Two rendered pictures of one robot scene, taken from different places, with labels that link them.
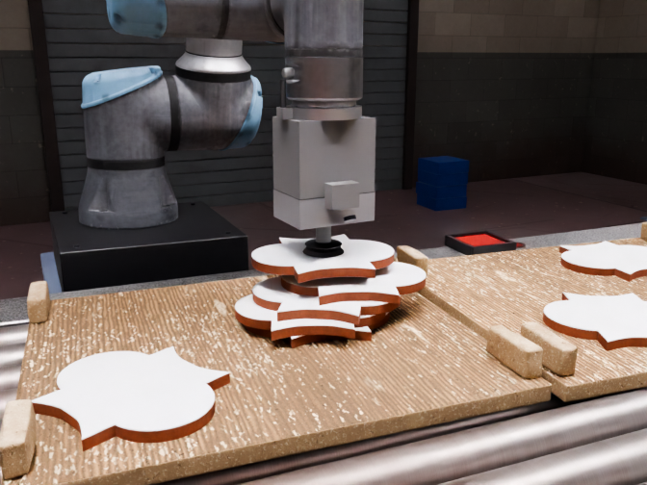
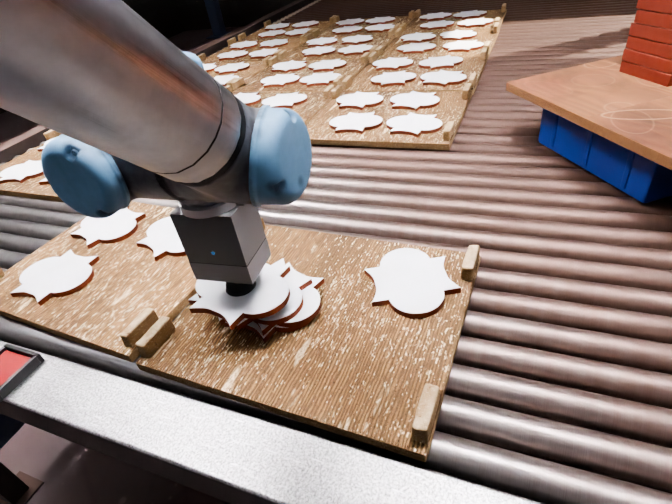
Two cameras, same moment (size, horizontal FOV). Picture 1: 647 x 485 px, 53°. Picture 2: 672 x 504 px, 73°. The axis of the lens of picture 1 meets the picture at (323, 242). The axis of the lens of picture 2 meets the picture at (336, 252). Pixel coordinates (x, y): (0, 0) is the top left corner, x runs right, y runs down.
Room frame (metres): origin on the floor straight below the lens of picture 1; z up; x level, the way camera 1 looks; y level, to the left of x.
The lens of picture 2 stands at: (0.87, 0.46, 1.40)
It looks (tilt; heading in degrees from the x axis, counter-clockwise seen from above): 37 degrees down; 229
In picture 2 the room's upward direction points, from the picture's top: 9 degrees counter-clockwise
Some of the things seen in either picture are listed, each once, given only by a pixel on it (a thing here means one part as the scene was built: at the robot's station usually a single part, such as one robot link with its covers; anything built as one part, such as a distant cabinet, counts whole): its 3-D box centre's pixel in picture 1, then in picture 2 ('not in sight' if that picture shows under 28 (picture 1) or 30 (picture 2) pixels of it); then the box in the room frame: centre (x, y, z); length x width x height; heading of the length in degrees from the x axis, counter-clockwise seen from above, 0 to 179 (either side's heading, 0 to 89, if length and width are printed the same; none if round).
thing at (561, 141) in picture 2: not in sight; (654, 128); (-0.15, 0.30, 0.97); 0.31 x 0.31 x 0.10; 59
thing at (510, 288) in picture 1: (615, 295); (120, 261); (0.71, -0.34, 0.93); 0.41 x 0.35 x 0.02; 108
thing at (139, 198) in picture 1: (127, 187); not in sight; (1.01, 0.31, 1.00); 0.15 x 0.15 x 0.10
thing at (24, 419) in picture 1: (17, 437); (470, 262); (0.38, 0.20, 0.95); 0.06 x 0.02 x 0.03; 20
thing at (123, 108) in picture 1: (128, 111); not in sight; (1.01, 0.30, 1.11); 0.13 x 0.12 x 0.14; 114
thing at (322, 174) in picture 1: (326, 164); (228, 226); (0.64, 0.00, 1.09); 0.10 x 0.09 x 0.16; 28
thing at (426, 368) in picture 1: (255, 344); (319, 308); (0.57, 0.07, 0.93); 0.41 x 0.35 x 0.02; 110
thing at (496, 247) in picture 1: (479, 243); (3, 371); (0.94, -0.23, 0.92); 0.08 x 0.08 x 0.02; 22
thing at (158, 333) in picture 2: not in sight; (156, 336); (0.77, -0.07, 0.95); 0.06 x 0.02 x 0.03; 20
